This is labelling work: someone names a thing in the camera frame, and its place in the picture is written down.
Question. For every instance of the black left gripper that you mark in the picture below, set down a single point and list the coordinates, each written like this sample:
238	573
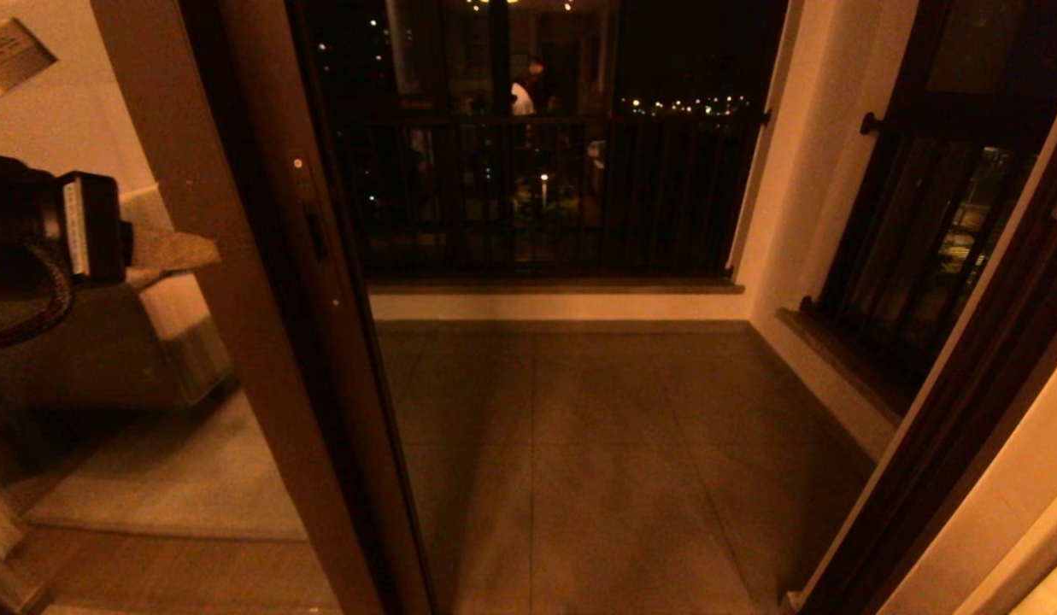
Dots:
101	226

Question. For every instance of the brown framed sliding glass door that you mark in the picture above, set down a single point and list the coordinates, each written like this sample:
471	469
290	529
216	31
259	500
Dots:
353	384

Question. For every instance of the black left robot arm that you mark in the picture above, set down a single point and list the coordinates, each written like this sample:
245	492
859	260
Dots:
15	213

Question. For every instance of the brown framed fixed glass panel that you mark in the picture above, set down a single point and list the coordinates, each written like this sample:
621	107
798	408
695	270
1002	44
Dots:
259	342

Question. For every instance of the black balcony railing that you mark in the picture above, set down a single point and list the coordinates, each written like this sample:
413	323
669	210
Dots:
579	196

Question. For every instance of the stone window sill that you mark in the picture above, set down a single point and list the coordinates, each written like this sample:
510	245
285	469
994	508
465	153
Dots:
836	359

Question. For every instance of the dark brown door frame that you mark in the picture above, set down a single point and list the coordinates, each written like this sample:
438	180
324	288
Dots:
964	444

